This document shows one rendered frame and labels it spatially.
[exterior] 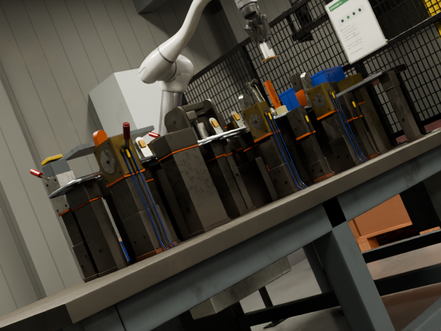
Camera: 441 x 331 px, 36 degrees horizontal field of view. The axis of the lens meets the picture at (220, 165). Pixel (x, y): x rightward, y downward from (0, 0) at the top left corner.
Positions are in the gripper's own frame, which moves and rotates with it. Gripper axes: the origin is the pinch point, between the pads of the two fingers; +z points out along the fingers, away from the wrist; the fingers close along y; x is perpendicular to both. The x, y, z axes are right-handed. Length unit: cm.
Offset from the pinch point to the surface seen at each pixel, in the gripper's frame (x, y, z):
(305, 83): -7.4, 17.6, 21.2
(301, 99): 28.4, -16.1, 21.8
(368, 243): 193, -143, 123
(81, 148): -87, -26, 14
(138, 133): -60, -26, 15
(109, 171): -110, 19, 32
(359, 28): 54, 11, 2
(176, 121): -46, -19, 16
